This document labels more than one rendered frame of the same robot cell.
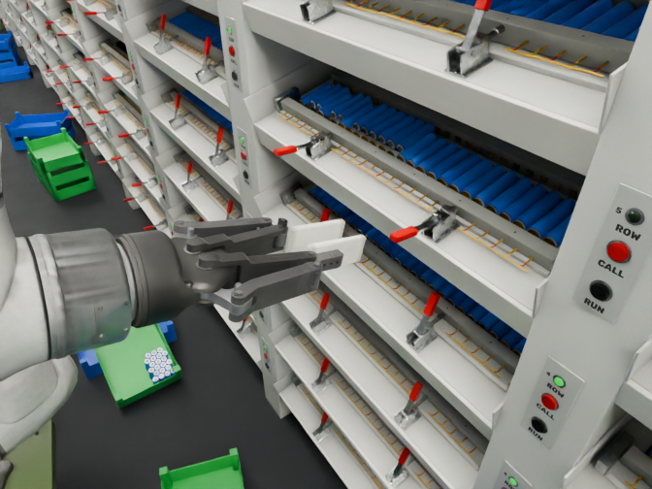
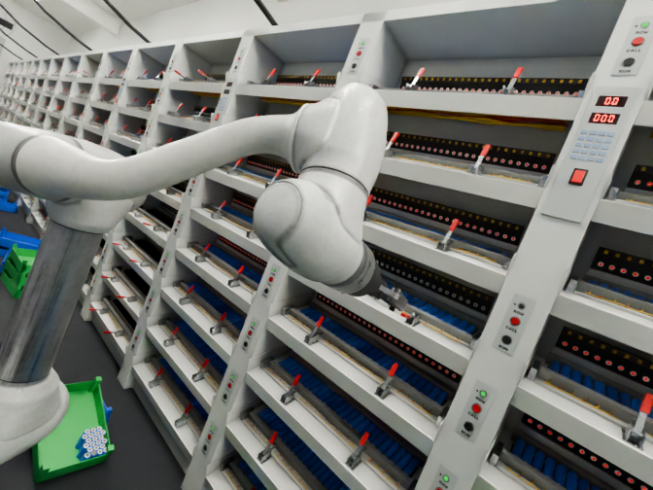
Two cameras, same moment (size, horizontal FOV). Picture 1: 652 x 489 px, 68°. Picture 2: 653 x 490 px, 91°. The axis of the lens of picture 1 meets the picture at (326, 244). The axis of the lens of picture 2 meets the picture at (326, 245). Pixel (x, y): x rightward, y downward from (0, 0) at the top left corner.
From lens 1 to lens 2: 47 cm
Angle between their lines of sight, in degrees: 38
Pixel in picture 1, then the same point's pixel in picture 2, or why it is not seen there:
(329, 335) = (292, 406)
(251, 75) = not seen: hidden behind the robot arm
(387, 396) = (337, 448)
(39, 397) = (39, 420)
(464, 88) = (445, 255)
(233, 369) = (154, 459)
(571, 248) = (493, 322)
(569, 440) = (486, 432)
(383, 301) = (355, 371)
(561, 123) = (490, 270)
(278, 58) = not seen: hidden behind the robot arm
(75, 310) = (366, 261)
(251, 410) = not seen: outside the picture
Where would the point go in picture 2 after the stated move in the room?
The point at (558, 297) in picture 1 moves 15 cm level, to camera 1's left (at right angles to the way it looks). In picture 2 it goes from (484, 346) to (429, 329)
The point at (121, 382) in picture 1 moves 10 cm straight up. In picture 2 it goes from (46, 456) to (55, 430)
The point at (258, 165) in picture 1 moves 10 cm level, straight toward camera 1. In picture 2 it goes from (281, 286) to (289, 297)
